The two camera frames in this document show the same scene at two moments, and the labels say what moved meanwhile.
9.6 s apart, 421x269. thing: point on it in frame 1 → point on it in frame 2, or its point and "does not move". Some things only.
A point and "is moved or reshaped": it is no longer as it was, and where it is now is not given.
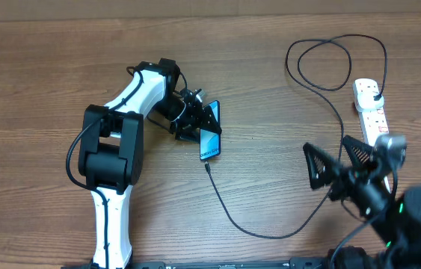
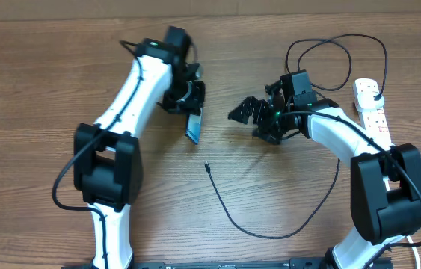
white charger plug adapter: [366, 101] does not move
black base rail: [294, 263] does not move
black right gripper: [324, 168] → [261, 108]
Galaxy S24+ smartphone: [210, 140] is moved or reshaped
